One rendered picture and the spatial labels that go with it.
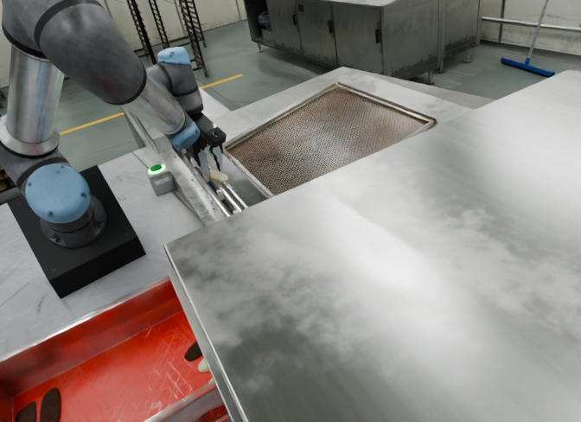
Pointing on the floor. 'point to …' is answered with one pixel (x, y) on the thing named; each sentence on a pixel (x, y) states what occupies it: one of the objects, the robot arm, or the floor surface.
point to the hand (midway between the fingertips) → (214, 171)
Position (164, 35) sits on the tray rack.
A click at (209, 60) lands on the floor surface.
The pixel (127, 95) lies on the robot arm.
